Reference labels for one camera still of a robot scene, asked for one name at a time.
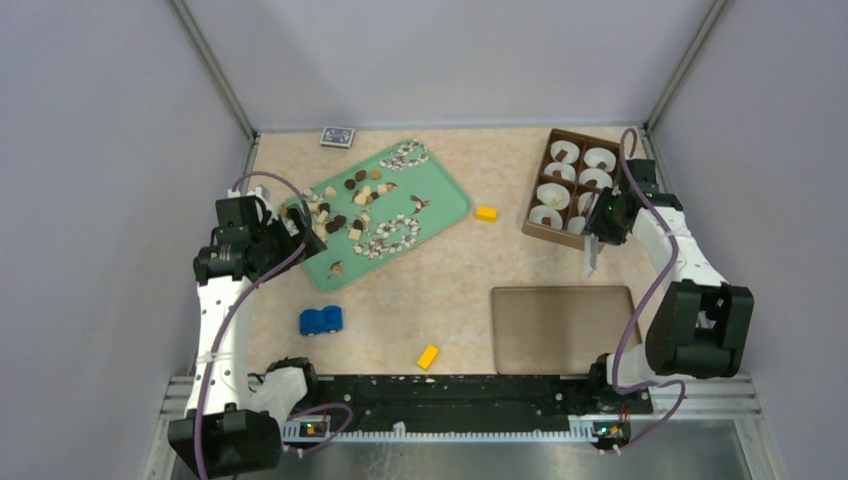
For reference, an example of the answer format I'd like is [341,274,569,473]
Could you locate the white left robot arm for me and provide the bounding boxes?
[168,188,326,479]

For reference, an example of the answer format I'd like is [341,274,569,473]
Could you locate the tan box lid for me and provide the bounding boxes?
[490,285,634,376]

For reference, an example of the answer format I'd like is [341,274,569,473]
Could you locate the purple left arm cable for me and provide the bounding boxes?
[195,170,356,480]

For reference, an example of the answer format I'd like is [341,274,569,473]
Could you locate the white cup lower right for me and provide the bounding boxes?
[576,191,600,218]

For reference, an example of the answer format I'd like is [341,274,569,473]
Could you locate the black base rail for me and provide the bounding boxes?
[295,375,653,434]

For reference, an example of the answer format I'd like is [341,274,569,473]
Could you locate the white cup middle right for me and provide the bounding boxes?
[578,168,614,189]

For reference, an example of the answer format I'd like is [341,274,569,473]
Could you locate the brown chocolate box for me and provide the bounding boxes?
[521,129,623,250]

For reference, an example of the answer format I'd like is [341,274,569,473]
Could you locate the white cup lower left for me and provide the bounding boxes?
[536,182,571,211]

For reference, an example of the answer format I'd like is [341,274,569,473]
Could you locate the white cup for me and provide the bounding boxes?
[549,140,581,164]
[536,182,571,211]
[566,216,587,235]
[576,191,600,218]
[583,147,617,172]
[578,168,614,189]

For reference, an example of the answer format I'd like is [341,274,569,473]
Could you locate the yellow block near tray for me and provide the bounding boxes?
[475,206,498,223]

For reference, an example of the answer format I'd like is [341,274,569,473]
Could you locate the metal tweezers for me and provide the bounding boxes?
[583,209,600,278]

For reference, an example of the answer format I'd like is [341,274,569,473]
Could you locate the white cup top right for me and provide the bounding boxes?
[583,147,617,172]

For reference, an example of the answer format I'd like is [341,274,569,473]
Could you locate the green plastic tray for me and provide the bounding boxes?
[302,138,471,292]

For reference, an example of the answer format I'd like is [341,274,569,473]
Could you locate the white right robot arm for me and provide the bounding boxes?
[583,159,754,412]

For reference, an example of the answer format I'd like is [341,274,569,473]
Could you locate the blue toy car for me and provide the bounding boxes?
[298,305,344,337]

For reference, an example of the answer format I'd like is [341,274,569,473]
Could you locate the white cup bottom right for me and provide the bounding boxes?
[566,216,587,235]

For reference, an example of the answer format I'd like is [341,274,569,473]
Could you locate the playing card deck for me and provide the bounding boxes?
[319,126,356,149]

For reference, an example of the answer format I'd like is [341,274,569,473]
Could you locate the white cup top left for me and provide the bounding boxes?
[549,140,581,164]

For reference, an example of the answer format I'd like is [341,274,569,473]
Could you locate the yellow block front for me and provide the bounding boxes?
[416,344,440,371]

